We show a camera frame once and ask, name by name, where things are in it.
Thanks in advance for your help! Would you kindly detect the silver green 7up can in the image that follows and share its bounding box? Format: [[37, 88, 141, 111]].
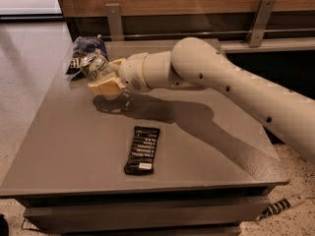
[[80, 52, 115, 82]]

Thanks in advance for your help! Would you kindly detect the black white striped cable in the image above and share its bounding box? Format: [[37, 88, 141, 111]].
[[256, 195, 307, 221]]

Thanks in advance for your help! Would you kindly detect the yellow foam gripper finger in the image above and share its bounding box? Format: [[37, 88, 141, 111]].
[[109, 58, 126, 73], [88, 77, 126, 96]]

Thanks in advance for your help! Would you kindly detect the grey table drawer front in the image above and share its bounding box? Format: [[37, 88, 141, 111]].
[[24, 196, 269, 234]]

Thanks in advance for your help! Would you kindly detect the black snack bar wrapper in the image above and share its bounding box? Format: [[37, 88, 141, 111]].
[[124, 126, 160, 175]]

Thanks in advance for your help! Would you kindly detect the metal wall bracket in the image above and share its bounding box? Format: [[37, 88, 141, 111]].
[[105, 3, 124, 41], [245, 0, 276, 48]]

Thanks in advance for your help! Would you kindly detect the blue kettle chips bag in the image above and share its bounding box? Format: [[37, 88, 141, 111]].
[[66, 35, 108, 75]]

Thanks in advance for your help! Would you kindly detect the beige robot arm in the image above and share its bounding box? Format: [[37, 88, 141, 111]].
[[88, 37, 315, 162]]

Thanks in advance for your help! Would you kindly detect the right metal wall bracket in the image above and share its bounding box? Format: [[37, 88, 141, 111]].
[[245, 0, 276, 48]]

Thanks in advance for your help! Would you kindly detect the dark object on floor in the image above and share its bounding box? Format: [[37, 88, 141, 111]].
[[0, 213, 9, 236]]

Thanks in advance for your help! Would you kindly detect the left metal wall bracket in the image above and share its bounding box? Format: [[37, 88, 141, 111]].
[[105, 3, 124, 41]]

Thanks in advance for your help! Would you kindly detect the horizontal metal rail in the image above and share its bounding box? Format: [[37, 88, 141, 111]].
[[125, 29, 315, 40]]

